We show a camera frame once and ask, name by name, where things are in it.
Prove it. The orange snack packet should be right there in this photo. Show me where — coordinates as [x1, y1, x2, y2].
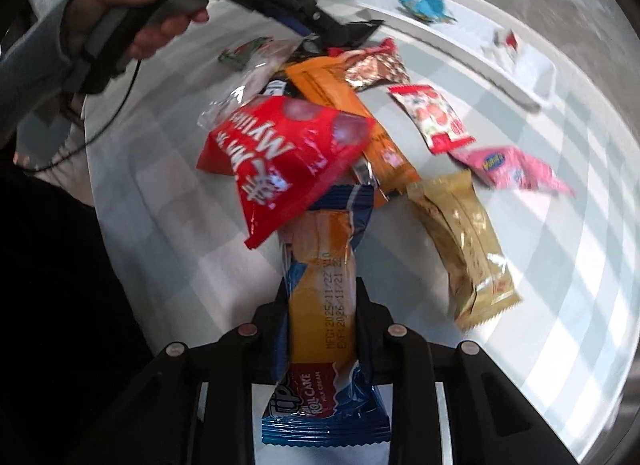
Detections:
[285, 56, 422, 209]

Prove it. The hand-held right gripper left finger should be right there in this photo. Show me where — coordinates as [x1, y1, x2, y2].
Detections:
[65, 289, 293, 465]

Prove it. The person's left forearm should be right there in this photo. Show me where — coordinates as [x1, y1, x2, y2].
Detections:
[0, 0, 87, 110]

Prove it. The red strawberry candy packet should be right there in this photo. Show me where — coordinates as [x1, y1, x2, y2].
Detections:
[387, 85, 476, 154]

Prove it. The copper foil snack packet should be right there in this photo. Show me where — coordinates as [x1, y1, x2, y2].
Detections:
[327, 39, 412, 92]

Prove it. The person's left hand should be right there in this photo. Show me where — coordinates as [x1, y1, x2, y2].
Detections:
[61, 0, 211, 62]

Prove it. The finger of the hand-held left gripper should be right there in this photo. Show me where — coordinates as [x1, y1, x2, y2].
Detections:
[307, 0, 353, 44]
[281, 12, 315, 39]

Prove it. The white plastic tray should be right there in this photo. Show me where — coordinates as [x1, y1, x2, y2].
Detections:
[355, 0, 558, 112]

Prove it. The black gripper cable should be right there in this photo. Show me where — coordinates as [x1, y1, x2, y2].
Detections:
[17, 57, 142, 174]

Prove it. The large red snack packet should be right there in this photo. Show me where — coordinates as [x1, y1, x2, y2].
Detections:
[196, 96, 378, 250]

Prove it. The black white snack packet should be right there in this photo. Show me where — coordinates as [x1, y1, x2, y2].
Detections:
[260, 76, 301, 98]

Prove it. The person's dark clothing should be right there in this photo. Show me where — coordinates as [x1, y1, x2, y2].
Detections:
[0, 142, 156, 465]

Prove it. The clear plastic snack packet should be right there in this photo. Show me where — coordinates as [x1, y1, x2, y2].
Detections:
[197, 36, 303, 132]

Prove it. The gold snack packet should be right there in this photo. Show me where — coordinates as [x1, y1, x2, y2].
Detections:
[406, 169, 522, 331]

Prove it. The pink snack packet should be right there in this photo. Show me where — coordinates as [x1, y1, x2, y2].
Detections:
[449, 145, 577, 197]

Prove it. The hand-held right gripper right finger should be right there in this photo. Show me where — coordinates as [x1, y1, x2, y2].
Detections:
[352, 276, 576, 465]

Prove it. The blue orange cake packet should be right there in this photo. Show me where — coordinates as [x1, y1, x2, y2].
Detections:
[261, 184, 392, 446]

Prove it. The white red snack packet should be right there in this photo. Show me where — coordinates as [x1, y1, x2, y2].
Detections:
[481, 27, 524, 64]

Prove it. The light blue snack packet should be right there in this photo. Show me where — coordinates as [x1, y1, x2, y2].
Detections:
[398, 0, 458, 24]

